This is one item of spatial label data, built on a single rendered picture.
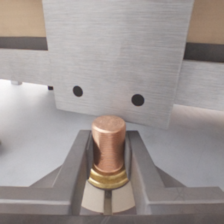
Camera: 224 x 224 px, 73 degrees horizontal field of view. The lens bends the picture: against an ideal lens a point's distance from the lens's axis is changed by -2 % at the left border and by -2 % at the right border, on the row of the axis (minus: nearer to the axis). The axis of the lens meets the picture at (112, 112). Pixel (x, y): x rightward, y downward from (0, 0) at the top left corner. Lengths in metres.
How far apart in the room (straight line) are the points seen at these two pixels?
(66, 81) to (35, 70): 0.11
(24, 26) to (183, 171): 0.35
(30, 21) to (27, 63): 0.08
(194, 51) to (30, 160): 0.30
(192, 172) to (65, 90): 0.23
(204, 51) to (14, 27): 0.30
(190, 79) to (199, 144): 0.20
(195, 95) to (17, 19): 0.30
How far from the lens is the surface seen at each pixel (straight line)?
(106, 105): 0.15
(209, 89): 0.19
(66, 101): 0.17
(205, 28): 0.23
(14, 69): 0.29
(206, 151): 0.35
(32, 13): 0.31
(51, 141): 0.34
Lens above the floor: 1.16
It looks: 27 degrees up
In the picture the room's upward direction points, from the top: 179 degrees counter-clockwise
